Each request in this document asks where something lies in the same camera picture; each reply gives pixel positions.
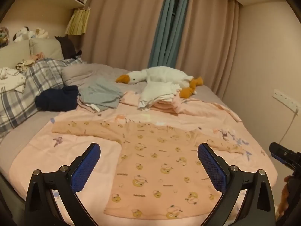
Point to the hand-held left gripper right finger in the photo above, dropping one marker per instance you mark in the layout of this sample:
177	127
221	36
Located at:
212	167

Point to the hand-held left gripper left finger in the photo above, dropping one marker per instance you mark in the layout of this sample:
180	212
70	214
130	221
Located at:
86	167

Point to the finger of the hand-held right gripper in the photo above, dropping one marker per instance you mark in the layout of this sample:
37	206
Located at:
285	155

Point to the pink duck print shirt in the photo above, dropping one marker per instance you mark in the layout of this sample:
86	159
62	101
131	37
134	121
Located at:
152	164

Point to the stack of pink folded clothes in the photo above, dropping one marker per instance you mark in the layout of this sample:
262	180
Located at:
164	106

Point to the white crumpled clothes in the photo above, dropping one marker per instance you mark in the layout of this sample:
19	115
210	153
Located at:
9	78

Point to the pink printed blanket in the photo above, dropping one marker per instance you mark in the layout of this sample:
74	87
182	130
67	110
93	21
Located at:
188	119

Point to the pink white garment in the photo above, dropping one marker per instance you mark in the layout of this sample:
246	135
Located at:
90	107

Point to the navy blue garment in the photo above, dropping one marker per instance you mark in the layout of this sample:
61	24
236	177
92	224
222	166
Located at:
58	98

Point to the grey blue garment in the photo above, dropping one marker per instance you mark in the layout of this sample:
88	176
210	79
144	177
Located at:
101	91

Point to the pale pink small garment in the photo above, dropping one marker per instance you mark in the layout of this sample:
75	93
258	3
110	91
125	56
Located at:
130	98

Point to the white folded garment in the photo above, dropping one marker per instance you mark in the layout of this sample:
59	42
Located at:
155	91

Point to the grey pillow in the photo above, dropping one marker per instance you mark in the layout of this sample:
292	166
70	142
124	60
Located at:
80	73

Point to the grey plaid quilt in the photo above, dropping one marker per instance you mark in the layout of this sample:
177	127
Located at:
40	75

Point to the white goose plush toy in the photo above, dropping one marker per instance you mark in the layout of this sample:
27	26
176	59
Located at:
162	74

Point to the floral cream cloth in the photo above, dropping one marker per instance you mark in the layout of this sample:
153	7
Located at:
24	64

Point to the small pink cloth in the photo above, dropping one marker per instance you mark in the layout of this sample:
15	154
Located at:
37	56

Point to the beige headboard cushion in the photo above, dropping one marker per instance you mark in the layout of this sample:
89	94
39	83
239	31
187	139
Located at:
14	54
47	47

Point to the beige curtain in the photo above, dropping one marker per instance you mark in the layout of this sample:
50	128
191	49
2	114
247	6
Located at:
207	35
122	23

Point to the blue curtain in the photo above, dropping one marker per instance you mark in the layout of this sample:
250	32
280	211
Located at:
168	33

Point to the cream plush toy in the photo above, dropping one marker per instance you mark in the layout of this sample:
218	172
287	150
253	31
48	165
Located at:
41	33

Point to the yellow pleated lamp shade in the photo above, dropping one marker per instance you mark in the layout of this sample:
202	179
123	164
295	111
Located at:
77	22

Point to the white dog plush toy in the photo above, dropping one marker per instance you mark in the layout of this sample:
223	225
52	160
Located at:
22	34

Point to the crochet plush toy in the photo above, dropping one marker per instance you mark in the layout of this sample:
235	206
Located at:
3	37

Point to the white wall power strip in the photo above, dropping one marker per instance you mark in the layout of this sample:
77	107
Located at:
285	98

